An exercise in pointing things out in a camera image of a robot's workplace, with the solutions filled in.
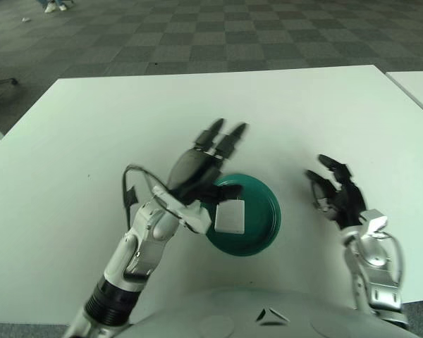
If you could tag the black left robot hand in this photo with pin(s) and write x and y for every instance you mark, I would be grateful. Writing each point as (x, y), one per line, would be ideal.
(190, 169)

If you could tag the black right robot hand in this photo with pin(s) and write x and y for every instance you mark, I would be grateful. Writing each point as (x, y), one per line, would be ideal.
(345, 200)

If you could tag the white charger block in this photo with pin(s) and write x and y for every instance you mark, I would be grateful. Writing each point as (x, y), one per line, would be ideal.
(229, 216)

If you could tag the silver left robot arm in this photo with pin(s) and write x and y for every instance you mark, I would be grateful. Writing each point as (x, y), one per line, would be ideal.
(141, 239)

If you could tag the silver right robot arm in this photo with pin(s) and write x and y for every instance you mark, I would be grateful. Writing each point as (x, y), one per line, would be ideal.
(373, 253)

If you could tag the green round plate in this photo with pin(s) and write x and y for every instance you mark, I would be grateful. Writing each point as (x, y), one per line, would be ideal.
(261, 218)

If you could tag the white neighbouring table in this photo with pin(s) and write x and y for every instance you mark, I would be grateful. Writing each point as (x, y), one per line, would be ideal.
(417, 88)

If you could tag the white robot torso shell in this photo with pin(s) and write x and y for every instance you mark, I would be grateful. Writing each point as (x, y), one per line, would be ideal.
(254, 317)

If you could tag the person legs with white sneakers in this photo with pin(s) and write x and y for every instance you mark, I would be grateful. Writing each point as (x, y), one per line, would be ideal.
(51, 6)

